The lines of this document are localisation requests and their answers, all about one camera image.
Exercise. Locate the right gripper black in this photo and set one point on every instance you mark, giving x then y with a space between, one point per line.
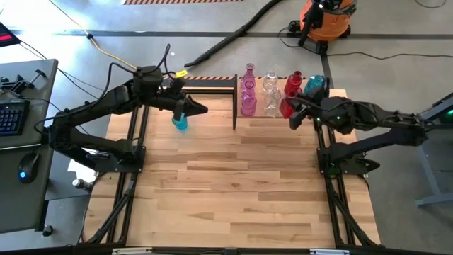
332 113

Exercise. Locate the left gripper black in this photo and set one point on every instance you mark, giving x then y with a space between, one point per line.
155 93

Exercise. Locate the red square glass vase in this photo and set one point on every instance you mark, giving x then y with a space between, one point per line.
286 110

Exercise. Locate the clear faceted glass vase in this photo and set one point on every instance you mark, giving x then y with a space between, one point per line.
273 108

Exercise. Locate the blue small round vase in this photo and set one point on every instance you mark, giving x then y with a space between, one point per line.
181 124

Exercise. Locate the red ribbed bottle vase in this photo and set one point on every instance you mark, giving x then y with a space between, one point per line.
293 83

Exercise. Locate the blue diamond-cut bottle vase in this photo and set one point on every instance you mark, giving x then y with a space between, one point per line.
314 83

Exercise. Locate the clear round glass vase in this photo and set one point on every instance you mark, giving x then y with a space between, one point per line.
270 79

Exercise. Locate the pink ribbed bottle vase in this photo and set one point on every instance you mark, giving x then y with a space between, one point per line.
248 106

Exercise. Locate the pink ribbed carafe vase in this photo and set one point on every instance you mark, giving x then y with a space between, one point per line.
249 72

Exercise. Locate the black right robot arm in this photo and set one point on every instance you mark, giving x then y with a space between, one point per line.
389 124

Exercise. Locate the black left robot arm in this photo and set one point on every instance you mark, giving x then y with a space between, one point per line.
92 110

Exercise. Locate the black plate hazard-striped edge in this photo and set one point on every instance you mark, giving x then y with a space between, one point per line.
212 83

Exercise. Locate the white paper sheet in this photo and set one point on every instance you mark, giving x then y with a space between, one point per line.
79 170

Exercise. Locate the small bottle white cap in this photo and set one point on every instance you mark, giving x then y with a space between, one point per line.
81 184

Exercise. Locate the grey desk top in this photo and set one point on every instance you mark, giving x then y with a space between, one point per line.
21 205
39 106

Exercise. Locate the blue-grey metal table stand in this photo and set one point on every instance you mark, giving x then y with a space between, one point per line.
426 166

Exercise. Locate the green-lit black device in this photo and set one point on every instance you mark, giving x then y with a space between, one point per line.
448 114

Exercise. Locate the black desk clamp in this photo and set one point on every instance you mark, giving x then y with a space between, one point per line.
17 85

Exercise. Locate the black computer mouse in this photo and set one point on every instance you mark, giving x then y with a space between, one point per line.
28 166

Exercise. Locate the black keyboard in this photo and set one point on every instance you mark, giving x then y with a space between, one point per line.
12 118

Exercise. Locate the dark screen red stripe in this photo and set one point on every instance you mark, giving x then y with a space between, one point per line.
7 35

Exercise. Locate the black round knob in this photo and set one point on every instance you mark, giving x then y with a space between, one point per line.
47 231

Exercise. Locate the wooden shelf black metal frame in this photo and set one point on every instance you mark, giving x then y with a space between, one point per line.
260 106

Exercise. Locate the silver aluminium bracket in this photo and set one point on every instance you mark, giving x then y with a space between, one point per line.
132 251
329 252

